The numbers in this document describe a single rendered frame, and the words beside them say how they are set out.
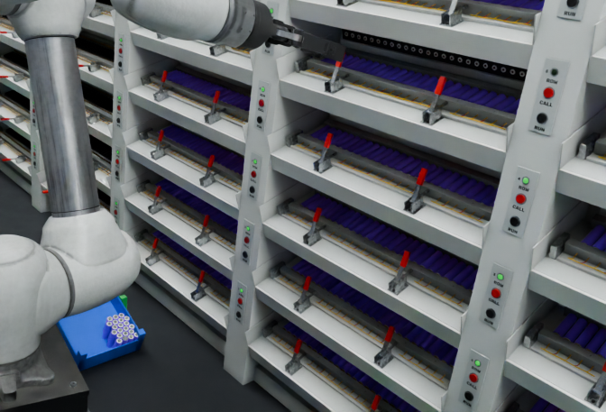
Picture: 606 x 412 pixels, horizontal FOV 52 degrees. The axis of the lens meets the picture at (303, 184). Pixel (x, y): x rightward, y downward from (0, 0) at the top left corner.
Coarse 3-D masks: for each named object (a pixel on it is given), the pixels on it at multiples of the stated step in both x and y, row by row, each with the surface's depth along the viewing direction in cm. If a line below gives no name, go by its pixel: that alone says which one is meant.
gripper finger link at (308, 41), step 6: (294, 30) 98; (306, 36) 100; (312, 36) 101; (294, 42) 98; (300, 42) 99; (306, 42) 100; (312, 42) 102; (318, 42) 103; (324, 42) 104; (306, 48) 101; (312, 48) 102; (318, 48) 103; (324, 48) 104; (324, 54) 105
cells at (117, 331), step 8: (112, 320) 183; (120, 320) 184; (128, 320) 186; (104, 328) 185; (112, 328) 181; (120, 328) 182; (128, 328) 183; (104, 336) 184; (112, 336) 180; (120, 336) 180; (128, 336) 181; (136, 336) 182; (112, 344) 183; (120, 344) 179
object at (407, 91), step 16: (320, 64) 146; (352, 80) 141; (368, 80) 137; (384, 80) 135; (416, 96) 129; (432, 96) 126; (448, 96) 124; (464, 112) 121; (480, 112) 119; (496, 112) 117
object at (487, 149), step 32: (288, 64) 148; (448, 64) 134; (288, 96) 149; (320, 96) 140; (352, 96) 135; (384, 128) 129; (416, 128) 122; (448, 128) 119; (480, 128) 117; (512, 128) 107; (480, 160) 114
